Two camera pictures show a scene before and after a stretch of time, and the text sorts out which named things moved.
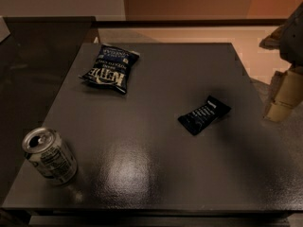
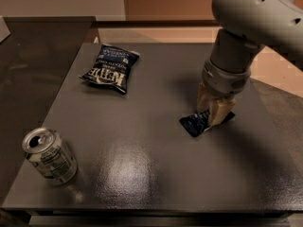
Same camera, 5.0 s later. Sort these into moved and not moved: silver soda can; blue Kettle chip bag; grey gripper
Moved: grey gripper
Not moved: blue Kettle chip bag; silver soda can
